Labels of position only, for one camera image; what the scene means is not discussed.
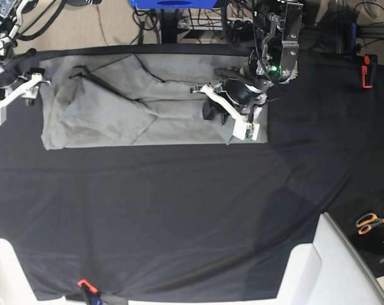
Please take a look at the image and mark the black table cloth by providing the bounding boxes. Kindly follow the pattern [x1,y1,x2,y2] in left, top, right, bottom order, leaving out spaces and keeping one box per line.
[0,44,384,302]

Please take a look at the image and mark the blue box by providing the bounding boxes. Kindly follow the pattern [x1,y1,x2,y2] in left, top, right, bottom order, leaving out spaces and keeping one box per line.
[129,0,218,10]

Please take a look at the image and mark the white power strip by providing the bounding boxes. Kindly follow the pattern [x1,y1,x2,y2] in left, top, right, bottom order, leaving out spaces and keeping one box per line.
[178,16,243,30]

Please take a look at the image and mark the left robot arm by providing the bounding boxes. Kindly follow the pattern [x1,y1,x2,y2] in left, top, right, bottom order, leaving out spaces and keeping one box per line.
[190,1,303,141]

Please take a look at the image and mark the black stand pole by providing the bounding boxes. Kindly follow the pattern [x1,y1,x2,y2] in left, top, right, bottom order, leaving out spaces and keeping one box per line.
[160,9,180,44]

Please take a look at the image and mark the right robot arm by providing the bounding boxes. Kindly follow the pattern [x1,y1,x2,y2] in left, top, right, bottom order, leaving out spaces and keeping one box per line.
[0,1,67,126]

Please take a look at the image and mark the red black clamp right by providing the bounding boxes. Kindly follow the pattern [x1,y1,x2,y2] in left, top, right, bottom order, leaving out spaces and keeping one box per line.
[361,54,378,89]

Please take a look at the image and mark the orange handled scissors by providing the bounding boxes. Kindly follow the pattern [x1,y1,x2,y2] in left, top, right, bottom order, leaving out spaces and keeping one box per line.
[355,213,384,235]

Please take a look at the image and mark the grey T-shirt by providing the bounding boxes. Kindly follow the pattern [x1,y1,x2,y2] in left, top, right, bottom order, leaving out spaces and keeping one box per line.
[39,53,269,151]

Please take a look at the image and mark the red blue clamp bottom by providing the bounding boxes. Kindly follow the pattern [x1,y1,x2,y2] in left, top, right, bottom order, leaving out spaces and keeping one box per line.
[77,278,104,305]

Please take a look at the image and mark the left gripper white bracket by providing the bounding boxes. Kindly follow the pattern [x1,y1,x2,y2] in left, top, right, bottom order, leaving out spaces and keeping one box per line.
[190,68,270,140]

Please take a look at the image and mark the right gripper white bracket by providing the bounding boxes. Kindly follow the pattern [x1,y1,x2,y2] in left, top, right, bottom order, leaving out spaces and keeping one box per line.
[0,49,52,127]

